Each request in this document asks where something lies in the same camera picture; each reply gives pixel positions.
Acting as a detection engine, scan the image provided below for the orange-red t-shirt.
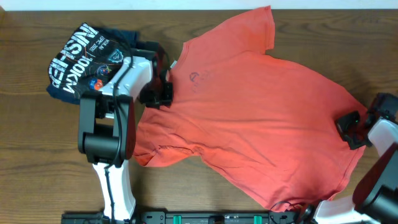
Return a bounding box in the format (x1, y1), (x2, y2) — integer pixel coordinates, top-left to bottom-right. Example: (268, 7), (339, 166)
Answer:
(134, 6), (366, 212)

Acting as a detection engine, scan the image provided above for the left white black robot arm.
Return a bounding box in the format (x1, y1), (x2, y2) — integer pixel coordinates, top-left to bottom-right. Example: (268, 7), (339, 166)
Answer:
(62, 41), (174, 223)

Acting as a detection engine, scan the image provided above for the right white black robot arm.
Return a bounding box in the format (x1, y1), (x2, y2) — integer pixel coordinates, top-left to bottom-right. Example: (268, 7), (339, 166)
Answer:
(298, 93), (397, 224)

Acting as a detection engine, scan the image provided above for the folded dark printed t-shirt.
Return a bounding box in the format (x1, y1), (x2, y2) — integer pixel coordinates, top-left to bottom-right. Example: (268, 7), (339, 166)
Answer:
(47, 23), (139, 104)

